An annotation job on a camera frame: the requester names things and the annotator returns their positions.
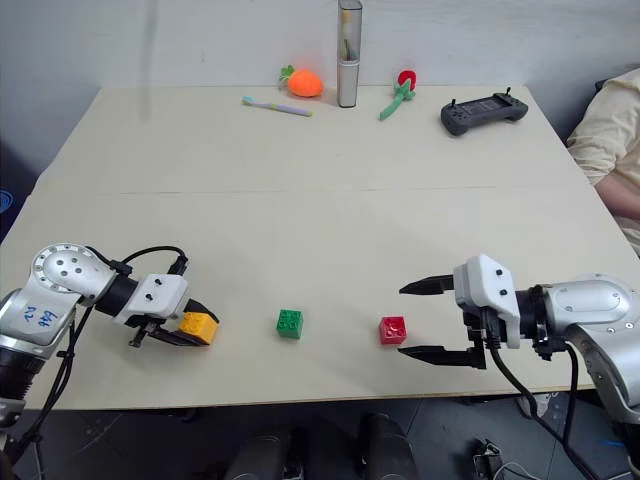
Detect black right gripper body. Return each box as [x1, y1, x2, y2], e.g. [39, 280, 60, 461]
[460, 298, 494, 352]

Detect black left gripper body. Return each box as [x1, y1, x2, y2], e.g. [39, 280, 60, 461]
[122, 298, 197, 348]

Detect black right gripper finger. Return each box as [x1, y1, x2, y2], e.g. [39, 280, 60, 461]
[396, 344, 489, 372]
[398, 273, 458, 298]

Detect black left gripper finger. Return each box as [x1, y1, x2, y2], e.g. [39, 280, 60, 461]
[188, 298, 222, 325]
[148, 326, 212, 350]

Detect yellow toy brick cube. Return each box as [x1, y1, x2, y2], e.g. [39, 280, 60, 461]
[178, 310, 221, 347]

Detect red toy brick cube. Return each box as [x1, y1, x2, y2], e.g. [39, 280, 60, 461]
[378, 314, 408, 347]

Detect green toy brick cube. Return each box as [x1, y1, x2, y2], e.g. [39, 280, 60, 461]
[275, 308, 305, 341]

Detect dark rounded shape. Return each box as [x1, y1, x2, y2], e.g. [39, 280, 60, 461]
[222, 424, 307, 480]
[357, 411, 420, 480]

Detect dark grey handheld controller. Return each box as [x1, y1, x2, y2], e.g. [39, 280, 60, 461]
[439, 88, 530, 138]

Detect red plush flower green stem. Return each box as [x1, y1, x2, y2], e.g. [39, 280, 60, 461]
[378, 69, 419, 122]

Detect pastel toothbrush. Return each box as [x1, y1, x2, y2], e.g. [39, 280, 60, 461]
[241, 95, 314, 119]

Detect tall silver clear case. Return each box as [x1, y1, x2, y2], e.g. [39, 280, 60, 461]
[336, 0, 363, 109]

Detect person in cream shirt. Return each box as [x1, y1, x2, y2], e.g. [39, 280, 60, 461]
[565, 65, 640, 259]

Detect orange plush carrot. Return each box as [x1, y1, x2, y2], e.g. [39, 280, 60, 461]
[278, 64, 325, 99]

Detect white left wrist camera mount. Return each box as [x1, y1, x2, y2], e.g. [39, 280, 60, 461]
[125, 272, 190, 322]

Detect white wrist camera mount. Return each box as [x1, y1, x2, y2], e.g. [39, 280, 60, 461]
[125, 272, 190, 322]
[452, 253, 522, 350]

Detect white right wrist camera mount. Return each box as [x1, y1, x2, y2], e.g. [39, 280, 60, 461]
[452, 253, 522, 350]

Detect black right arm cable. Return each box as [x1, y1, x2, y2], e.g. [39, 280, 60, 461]
[482, 319, 606, 480]

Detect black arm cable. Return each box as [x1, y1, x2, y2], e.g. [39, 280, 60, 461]
[482, 319, 606, 480]
[0, 244, 190, 469]

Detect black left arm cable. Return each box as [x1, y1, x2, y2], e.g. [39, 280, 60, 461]
[0, 244, 190, 469]

